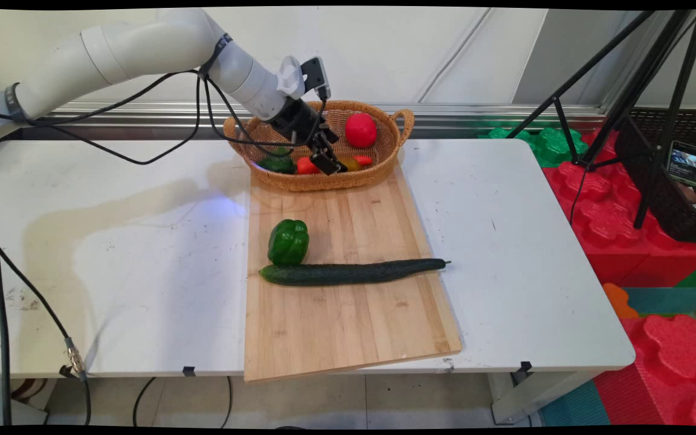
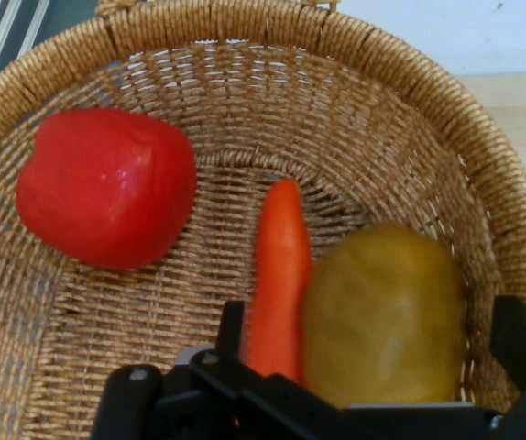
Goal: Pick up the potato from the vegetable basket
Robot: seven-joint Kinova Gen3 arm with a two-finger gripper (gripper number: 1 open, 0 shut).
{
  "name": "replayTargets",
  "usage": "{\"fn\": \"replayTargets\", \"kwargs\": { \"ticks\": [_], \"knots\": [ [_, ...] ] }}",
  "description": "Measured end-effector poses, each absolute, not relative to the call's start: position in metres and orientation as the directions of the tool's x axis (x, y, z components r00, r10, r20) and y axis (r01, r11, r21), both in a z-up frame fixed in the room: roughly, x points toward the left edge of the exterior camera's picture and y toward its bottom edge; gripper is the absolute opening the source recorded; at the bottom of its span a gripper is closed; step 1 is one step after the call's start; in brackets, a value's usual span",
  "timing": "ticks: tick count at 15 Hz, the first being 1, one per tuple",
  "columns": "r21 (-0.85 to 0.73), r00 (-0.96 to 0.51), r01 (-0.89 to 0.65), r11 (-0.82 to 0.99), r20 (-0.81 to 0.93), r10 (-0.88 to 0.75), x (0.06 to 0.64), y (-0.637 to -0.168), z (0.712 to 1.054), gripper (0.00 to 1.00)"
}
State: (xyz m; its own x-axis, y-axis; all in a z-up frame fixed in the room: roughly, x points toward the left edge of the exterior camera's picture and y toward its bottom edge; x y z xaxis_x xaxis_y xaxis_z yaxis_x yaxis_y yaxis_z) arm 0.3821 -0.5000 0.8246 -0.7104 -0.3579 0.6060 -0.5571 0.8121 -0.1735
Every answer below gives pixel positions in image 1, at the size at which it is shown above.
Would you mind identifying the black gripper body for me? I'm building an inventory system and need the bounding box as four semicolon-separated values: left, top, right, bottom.
268;97;329;149

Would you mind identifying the red tomato toy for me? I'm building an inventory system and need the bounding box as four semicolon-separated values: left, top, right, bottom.
345;112;378;149

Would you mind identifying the green bell pepper toy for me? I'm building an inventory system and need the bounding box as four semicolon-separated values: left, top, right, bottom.
267;219;310;266

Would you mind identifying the long dark green cucumber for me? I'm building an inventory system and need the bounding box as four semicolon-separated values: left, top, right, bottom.
259;258;451;286

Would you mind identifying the light wooden cutting board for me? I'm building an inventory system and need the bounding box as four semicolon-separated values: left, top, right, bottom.
243;163;462;383

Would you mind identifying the green foam block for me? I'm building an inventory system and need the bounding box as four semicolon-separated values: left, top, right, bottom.
486;126;590;169

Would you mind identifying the large red foam block stack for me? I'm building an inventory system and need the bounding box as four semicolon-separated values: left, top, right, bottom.
541;129;696;288

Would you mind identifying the white table leg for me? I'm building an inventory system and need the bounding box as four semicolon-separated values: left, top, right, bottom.
486;370;593;425

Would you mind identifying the orange foam piece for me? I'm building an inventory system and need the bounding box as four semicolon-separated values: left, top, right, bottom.
602;283;640;320

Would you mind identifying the black tripod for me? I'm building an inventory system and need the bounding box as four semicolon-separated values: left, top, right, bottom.
505;9;696;230

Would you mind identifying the black mesh basket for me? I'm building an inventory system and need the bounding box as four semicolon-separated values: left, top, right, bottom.
614;109;696;243

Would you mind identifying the smartphone with lit screen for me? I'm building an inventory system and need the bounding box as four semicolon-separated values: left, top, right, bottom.
666;140;696;186

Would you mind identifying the woven wicker basket with handles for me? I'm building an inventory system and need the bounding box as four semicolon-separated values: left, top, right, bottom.
223;100;415;193

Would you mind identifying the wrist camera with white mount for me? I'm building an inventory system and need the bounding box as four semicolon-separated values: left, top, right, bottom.
277;56;332;102

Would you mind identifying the black camera cable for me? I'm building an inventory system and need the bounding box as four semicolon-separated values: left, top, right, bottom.
200;72;330;159

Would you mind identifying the black cable strap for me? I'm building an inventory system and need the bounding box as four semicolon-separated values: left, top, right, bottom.
4;83;30;124
199;33;234;80

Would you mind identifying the metal window rail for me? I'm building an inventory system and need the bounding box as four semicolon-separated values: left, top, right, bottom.
22;101;604;141

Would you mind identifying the long black hanging cable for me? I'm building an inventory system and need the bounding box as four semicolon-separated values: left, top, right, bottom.
0;71;205;166

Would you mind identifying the black cable under table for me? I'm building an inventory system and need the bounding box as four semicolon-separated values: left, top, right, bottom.
221;376;233;428
132;377;156;427

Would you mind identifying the black cable with metal connector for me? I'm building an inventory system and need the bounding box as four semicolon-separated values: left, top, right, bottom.
0;245;92;425

